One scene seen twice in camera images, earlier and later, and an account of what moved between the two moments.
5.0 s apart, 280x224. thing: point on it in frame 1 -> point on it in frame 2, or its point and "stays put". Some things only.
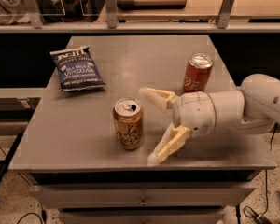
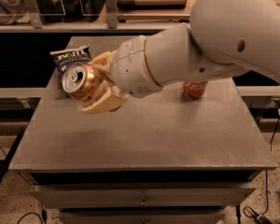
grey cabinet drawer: (142, 195) stays put
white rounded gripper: (193, 113) -> (131, 68)
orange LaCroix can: (128, 120) -> (82, 80)
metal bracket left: (29, 0) stays put
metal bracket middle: (110, 4) stays put
